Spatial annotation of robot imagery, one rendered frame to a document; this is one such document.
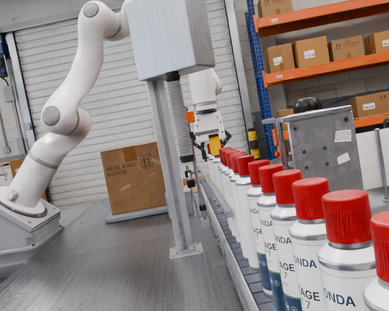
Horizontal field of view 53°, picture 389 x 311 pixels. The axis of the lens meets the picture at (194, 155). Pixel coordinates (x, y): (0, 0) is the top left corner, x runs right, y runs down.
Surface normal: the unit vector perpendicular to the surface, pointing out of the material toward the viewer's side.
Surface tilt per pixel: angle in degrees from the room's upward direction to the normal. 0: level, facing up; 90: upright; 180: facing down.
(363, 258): 45
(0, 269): 90
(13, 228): 90
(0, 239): 90
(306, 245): 90
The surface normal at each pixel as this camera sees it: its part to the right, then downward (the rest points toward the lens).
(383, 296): -0.73, -0.61
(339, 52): -0.07, 0.09
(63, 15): 0.07, 0.76
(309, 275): -0.71, 0.18
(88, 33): -0.37, 0.58
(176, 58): -0.52, 0.15
